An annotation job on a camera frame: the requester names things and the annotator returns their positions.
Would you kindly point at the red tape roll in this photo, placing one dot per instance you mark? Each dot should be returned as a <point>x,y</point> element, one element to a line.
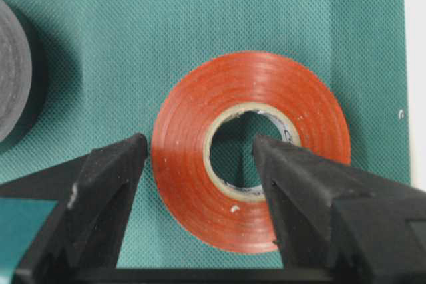
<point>224,216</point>

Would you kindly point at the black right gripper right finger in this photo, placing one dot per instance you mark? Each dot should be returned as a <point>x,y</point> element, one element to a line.
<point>358,226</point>

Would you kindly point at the green table cloth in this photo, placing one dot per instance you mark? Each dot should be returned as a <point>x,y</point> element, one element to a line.
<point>112,63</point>

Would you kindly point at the black tape roll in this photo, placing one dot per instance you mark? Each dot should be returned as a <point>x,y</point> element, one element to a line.
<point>24,76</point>

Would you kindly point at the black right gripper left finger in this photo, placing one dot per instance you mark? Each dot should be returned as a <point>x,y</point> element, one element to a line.
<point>70,216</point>

